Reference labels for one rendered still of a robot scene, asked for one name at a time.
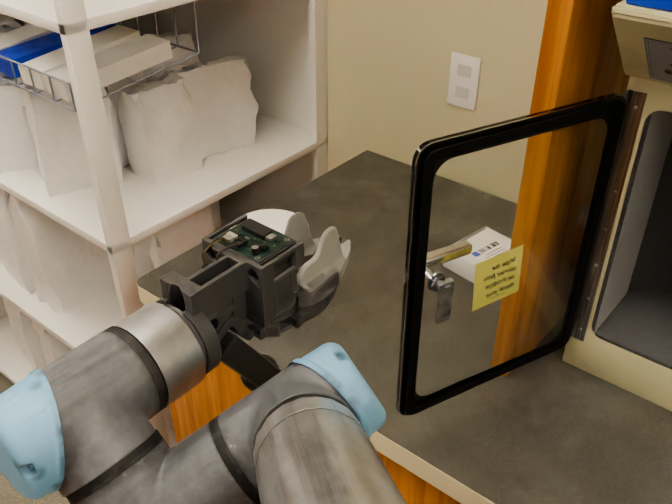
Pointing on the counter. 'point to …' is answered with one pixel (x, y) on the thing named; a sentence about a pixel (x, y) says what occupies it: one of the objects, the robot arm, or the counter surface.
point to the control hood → (631, 46)
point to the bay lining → (643, 221)
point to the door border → (418, 229)
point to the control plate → (659, 58)
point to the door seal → (428, 231)
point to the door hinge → (609, 209)
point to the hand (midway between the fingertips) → (336, 251)
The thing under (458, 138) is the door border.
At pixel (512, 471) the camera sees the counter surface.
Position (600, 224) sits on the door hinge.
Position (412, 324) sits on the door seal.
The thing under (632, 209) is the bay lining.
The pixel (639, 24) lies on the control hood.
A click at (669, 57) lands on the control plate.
